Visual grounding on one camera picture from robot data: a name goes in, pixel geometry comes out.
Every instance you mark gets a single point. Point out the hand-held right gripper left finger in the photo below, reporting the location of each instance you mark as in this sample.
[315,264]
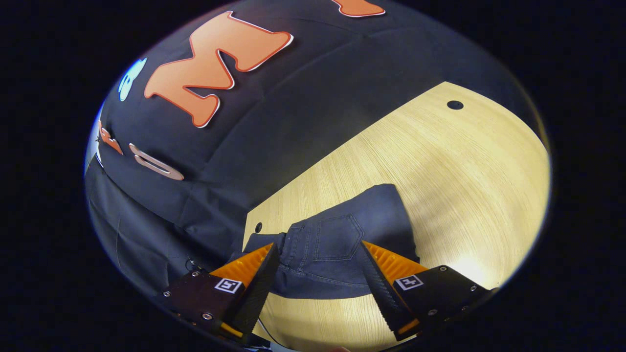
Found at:
[259,293]

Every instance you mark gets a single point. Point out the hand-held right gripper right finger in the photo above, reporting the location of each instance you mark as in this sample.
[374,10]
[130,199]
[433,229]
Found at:
[384,293]

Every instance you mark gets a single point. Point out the dark blue jeans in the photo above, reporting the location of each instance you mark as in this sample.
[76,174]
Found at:
[337,239]

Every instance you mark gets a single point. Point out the black backdrop cloth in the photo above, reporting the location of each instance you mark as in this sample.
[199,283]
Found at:
[274,127]

